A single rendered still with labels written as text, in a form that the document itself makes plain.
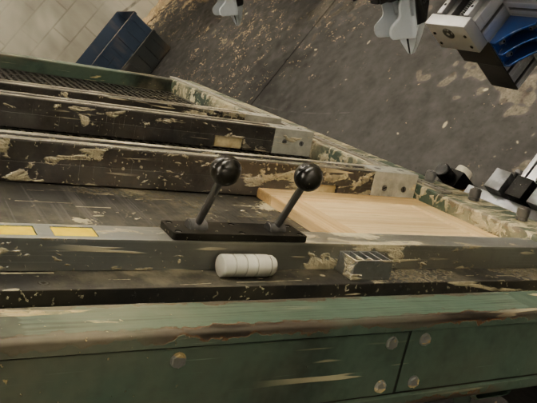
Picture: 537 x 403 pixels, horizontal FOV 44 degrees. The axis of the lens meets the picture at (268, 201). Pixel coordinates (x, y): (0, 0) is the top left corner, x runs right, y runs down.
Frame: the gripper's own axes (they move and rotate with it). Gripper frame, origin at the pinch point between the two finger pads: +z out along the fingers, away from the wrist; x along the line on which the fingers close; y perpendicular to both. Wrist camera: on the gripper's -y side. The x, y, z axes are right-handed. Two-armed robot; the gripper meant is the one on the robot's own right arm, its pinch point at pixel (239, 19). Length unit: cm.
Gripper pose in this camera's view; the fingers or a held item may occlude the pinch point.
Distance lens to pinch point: 166.4
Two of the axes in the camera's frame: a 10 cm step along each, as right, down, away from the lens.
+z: 2.5, 8.5, 4.6
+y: -8.3, 4.4, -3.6
